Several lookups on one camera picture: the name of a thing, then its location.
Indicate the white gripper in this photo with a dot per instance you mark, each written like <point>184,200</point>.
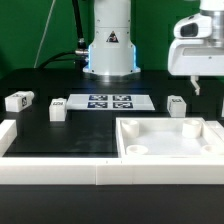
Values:
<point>198,47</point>

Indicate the white square table top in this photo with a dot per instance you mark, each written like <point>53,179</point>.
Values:
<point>167,138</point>

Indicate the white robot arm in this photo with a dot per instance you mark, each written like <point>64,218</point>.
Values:
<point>112,55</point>

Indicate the white tag sheet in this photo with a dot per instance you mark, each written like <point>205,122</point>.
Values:
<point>119,102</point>

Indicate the white U-shaped fence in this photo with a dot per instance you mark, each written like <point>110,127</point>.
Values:
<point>106,171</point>

